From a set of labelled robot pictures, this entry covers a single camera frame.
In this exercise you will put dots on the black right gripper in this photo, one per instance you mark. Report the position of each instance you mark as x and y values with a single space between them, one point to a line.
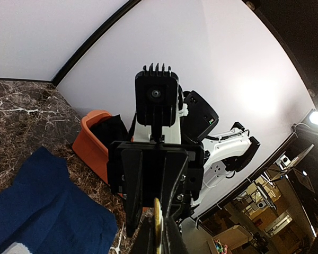
137 169

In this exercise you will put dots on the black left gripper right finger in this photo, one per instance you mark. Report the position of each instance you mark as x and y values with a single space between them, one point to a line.
172 239

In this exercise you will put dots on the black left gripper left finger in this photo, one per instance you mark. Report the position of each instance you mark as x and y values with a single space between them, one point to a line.
144 242

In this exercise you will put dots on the round gold white brooch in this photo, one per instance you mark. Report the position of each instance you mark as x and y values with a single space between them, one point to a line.
158 226

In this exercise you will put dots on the blue printed t-shirt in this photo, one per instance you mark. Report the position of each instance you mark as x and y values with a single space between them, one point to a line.
43 211

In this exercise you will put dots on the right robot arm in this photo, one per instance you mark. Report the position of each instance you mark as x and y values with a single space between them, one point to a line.
225 154

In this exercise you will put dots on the black garment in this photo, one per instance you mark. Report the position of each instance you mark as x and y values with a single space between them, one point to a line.
109 130

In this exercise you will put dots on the orange plastic basket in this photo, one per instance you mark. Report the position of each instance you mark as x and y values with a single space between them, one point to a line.
89 149

